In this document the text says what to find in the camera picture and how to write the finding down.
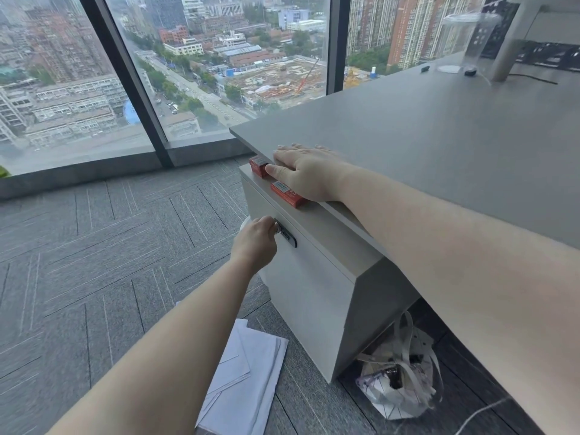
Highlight person's left forearm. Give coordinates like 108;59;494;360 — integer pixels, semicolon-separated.
45;257;274;435

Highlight person's left hand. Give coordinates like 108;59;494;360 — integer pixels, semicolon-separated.
230;216;280;273

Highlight grey under-desk cabinet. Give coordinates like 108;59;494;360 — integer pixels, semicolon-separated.
238;165;421;384

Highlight white floor cable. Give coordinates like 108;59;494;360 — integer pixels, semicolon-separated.
453;396;518;435

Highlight black combination lock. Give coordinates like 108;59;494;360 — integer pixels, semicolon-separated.
273;221;298;249

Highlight clear plastic cup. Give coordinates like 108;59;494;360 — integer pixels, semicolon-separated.
441;12;502;76

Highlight dark window mullion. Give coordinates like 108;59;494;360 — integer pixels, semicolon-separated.
78;0;176;169
325;0;353;94

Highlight white plastic bag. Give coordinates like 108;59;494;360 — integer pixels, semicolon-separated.
355;311;445;421

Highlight black perforated panel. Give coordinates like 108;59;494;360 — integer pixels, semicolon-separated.
479;1;580;71

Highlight black thin cable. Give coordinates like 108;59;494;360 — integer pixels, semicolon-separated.
507;72;559;86

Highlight white monitor stand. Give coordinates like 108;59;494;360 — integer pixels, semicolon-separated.
489;0;580;82

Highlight white envelopes on floor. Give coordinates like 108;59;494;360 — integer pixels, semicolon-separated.
195;319;290;435

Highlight person's right forearm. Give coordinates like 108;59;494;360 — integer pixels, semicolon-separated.
334;165;580;435

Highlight person's right hand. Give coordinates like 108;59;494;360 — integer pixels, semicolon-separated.
265;143;355;204

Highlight red small box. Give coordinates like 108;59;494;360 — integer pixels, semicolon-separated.
270;179;310;209
249;155;273;179

